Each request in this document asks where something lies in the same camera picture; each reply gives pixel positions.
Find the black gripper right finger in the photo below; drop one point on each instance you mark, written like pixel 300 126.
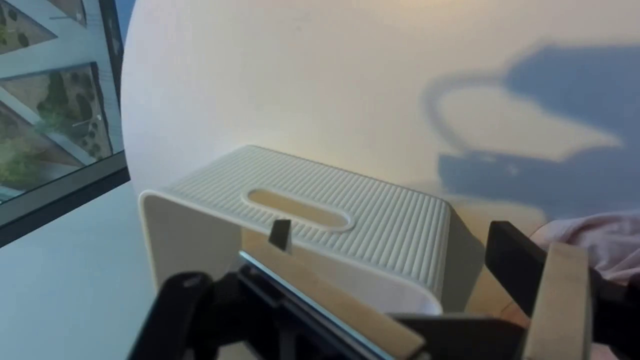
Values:
pixel 560 307

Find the pink cloth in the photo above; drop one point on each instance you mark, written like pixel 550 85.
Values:
pixel 601 241

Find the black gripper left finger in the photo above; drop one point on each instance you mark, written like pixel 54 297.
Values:
pixel 320 292

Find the window with dark frame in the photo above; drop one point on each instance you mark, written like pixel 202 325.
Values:
pixel 61 112

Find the white ribbed storage container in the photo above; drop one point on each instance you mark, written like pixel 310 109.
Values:
pixel 392 220

